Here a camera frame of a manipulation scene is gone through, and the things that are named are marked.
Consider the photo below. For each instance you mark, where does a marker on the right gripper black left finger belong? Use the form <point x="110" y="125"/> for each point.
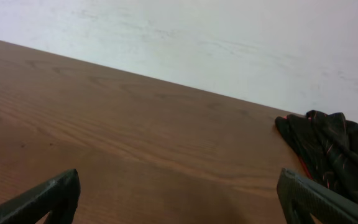
<point x="56" y="200"/>

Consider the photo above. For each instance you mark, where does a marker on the black patterned garment with orange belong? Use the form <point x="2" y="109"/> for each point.
<point x="327" y="146"/>

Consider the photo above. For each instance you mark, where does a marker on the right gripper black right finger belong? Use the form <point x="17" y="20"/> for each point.
<point x="303" y="199"/>

